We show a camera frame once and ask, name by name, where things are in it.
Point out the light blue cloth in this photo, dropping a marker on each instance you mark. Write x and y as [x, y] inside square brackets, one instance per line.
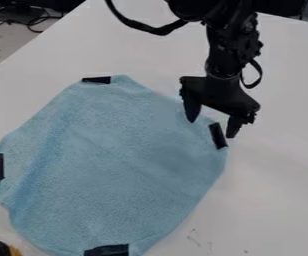
[107, 166]

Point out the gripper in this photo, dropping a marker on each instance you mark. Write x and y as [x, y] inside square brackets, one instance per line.
[221, 93]

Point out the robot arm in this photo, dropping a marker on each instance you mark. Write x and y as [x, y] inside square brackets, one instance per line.
[232, 36]

